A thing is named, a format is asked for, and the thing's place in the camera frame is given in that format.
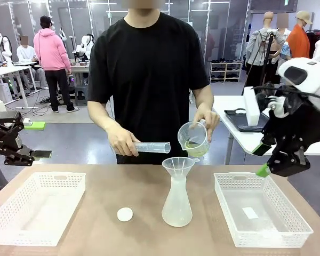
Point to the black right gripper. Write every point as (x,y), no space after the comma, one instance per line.
(301,122)

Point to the clear plastic measuring beaker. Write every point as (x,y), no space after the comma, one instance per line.
(194,144)

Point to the clear plastic funnel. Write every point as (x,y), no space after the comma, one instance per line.
(176,166)

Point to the translucent plastic conical flask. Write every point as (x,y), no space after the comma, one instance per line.
(177,210)

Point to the clear plastic graduated cylinder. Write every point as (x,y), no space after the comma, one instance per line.
(154,147)

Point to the white round flask cap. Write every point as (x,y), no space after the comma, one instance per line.
(125,214)

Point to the person's left forearm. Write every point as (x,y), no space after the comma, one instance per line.
(204,98)

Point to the person's right forearm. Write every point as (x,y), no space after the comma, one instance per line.
(98,117)

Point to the person's left hand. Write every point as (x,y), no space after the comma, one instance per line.
(212,122)

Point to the person's right hand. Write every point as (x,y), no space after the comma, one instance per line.
(121,140)

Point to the black plastic tray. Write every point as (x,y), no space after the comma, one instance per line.
(237,121)

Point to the white side table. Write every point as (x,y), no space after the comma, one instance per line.
(229,102)

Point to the white perforated plastic basket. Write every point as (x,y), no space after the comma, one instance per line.
(29,213)
(256,229)

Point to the grey plastic stool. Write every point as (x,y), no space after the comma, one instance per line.
(81,94)

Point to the long white desk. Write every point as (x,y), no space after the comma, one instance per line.
(5,70)

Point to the seated person in white shirt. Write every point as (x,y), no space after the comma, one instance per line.
(24,54)

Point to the person in pink hoodie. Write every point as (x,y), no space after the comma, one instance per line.
(50,50)

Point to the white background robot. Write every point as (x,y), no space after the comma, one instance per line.
(85,45)
(6,48)

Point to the white shoe rack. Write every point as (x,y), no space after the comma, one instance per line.
(225,72)

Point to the black tripod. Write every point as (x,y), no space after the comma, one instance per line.
(268,53)

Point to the figure in blue floral dress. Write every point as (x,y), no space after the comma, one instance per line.
(285,49)

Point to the mannequin in grey shirt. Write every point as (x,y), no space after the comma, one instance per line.
(258,48)

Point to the mannequin in orange jacket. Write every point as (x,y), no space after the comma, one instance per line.
(298,45)

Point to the dark hanging garments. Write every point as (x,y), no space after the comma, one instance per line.
(313,44)

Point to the person in black t-shirt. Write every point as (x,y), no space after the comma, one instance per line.
(149,80)

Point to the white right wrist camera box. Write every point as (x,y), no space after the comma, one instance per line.
(252,106)

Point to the metal frame workbench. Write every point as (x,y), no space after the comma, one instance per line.
(80,68)

